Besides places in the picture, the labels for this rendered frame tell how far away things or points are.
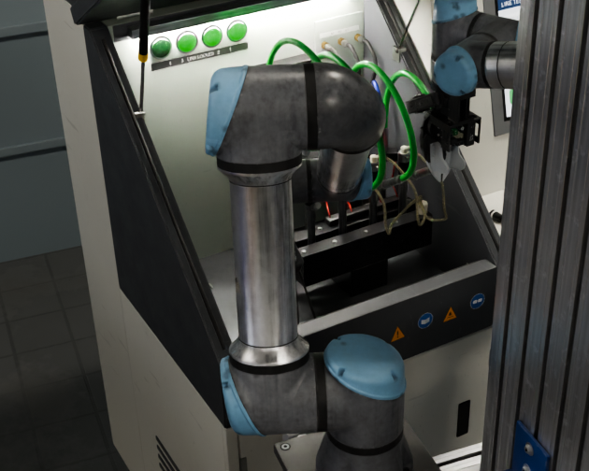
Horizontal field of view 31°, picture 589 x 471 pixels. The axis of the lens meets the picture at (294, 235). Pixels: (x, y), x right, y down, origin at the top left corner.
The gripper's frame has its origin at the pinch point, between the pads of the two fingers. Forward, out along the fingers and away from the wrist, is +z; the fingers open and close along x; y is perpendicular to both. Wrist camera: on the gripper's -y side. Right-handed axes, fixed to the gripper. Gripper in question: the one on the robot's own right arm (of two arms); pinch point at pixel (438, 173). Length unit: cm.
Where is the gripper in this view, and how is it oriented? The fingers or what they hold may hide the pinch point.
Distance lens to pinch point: 204.4
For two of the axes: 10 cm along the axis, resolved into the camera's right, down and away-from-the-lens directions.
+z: 0.3, 8.5, 5.3
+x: 8.7, -2.7, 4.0
